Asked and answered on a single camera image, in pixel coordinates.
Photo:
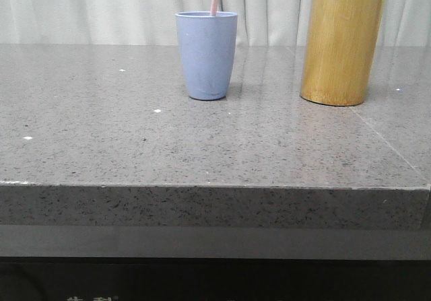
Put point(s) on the blue plastic cup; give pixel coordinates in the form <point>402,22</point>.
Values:
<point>207,45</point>

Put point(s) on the white pleated curtain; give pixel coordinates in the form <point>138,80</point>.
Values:
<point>142,22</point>

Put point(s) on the bamboo cylindrical holder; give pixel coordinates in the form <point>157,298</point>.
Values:
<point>339,52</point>

